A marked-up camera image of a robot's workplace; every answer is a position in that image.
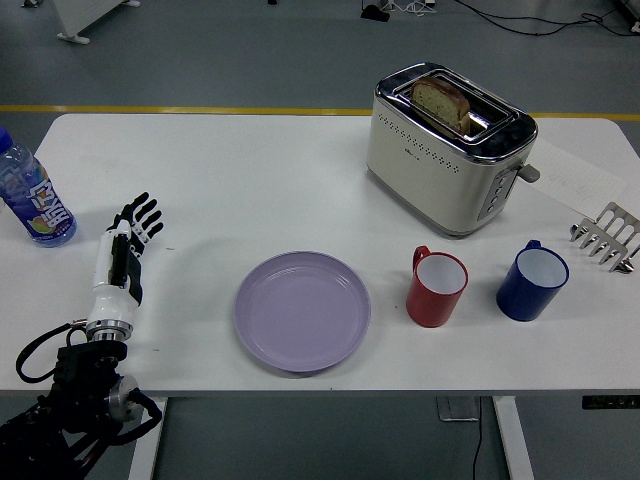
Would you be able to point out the black power adapter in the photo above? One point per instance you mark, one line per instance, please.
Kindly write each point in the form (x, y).
(375, 13)

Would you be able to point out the purple round plate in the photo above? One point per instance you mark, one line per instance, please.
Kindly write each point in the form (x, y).
(302, 312)

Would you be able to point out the blue labelled drink bottle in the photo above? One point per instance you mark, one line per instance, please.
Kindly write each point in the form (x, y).
(35, 200)

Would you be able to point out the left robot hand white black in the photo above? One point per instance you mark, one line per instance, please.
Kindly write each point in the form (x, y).
(111, 305)

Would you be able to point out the grey box under table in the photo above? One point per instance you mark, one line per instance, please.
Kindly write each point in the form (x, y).
(457, 409)

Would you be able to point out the cream and chrome toaster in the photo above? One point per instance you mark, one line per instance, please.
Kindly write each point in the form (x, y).
(430, 185)

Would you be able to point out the white table leg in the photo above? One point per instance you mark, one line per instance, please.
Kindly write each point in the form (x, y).
(512, 440)
(145, 457)

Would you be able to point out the silver metal toast rack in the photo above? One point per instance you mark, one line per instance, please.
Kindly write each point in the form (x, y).
(612, 230)

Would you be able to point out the red mug white inside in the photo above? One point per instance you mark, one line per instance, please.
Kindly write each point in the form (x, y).
(429, 305)

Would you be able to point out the blue mug white inside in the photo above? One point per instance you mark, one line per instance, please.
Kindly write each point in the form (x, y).
(522, 300)

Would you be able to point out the black table control panel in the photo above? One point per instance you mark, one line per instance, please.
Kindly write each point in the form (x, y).
(610, 402)

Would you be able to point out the brown bread slice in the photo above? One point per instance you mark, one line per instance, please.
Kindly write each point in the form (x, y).
(440, 102)

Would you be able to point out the white paper sheet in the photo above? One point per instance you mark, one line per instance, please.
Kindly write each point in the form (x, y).
(575, 175)

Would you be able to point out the white furniture base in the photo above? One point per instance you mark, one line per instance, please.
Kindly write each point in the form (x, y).
(80, 20)

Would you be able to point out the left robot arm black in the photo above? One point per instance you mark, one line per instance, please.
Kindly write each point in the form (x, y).
(85, 390)

